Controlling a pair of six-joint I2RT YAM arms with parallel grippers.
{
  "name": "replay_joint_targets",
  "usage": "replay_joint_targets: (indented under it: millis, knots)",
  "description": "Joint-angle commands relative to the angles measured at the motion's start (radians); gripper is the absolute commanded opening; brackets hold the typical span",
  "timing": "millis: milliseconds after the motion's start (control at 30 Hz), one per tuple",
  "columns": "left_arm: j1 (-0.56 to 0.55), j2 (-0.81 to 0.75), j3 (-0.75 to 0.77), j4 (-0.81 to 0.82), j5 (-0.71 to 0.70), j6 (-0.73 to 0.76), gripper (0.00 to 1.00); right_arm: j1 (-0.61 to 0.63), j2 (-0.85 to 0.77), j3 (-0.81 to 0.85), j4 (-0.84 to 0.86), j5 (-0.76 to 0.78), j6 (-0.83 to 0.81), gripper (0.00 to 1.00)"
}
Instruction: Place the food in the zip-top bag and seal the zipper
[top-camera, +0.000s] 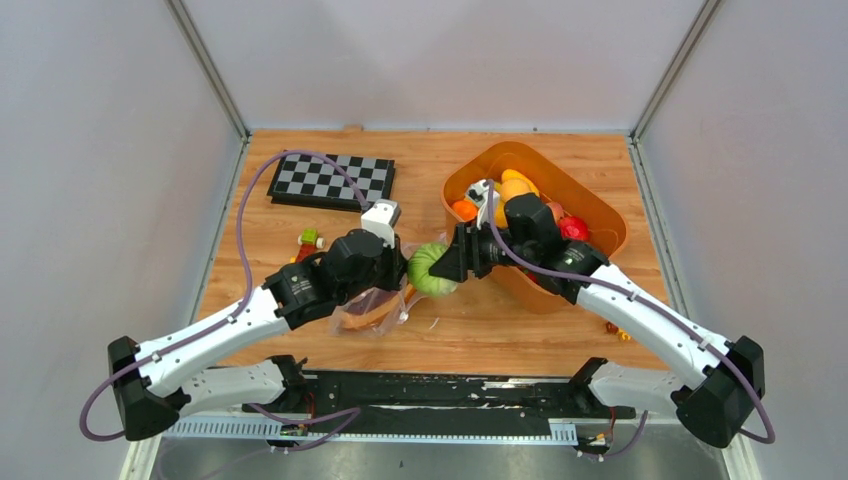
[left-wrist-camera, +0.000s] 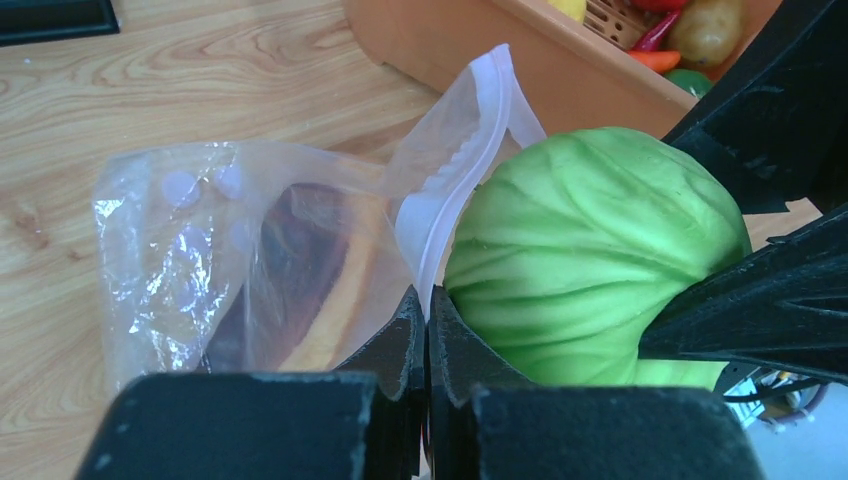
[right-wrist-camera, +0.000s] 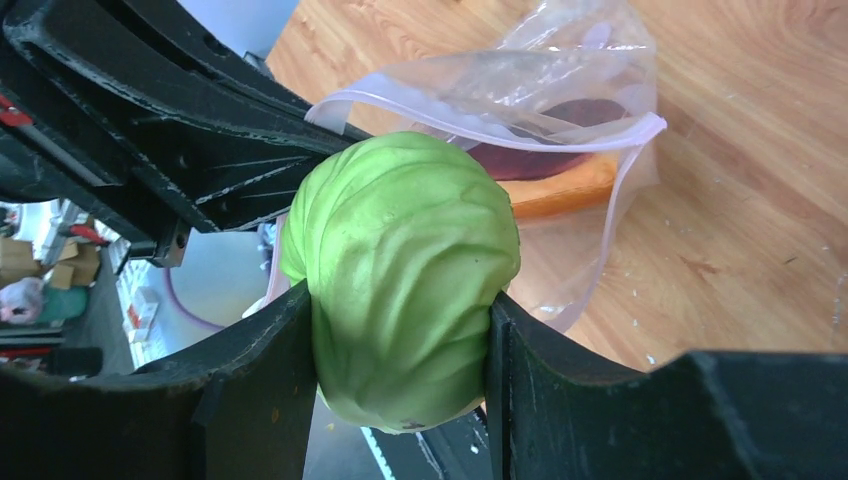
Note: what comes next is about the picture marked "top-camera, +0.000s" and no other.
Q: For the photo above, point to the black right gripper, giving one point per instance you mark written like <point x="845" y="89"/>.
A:
<point x="464" y="255"/>

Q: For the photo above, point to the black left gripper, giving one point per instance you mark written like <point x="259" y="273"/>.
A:
<point x="396" y="258"/>

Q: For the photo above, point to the clear zip top bag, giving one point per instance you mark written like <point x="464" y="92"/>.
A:
<point x="421" y="258"/>

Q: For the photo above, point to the orange plastic basket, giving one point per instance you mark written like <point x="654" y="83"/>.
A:
<point x="608" y="228"/>

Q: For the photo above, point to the orange toy sausage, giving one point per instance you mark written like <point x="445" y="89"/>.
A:
<point x="375" y="311"/>

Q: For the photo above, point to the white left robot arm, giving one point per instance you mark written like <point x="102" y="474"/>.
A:
<point x="158" y="382"/>

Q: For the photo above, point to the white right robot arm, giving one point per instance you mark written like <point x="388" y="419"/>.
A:
<point x="712" y="384"/>

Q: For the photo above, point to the red toy apple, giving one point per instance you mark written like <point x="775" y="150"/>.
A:
<point x="574" y="228"/>

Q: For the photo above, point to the red green brick car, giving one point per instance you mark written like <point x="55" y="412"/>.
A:
<point x="309" y="241"/>

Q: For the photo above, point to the orange toy fruit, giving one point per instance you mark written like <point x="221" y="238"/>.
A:
<point x="465" y="210"/>

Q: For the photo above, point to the black white checkerboard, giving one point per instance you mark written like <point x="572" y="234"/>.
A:
<point x="353" y="183"/>

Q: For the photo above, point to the yellow brick toy car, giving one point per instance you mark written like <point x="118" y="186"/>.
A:
<point x="616" y="331"/>

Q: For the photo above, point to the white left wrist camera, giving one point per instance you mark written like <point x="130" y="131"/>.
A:
<point x="380" y="219"/>

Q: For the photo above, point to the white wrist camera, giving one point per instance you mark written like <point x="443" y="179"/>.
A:
<point x="380" y="219"/>
<point x="480" y="192"/>

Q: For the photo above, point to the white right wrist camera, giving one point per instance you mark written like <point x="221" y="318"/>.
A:
<point x="480" y="192"/>

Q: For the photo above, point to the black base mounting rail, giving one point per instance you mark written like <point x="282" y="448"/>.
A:
<point x="431" y="404"/>

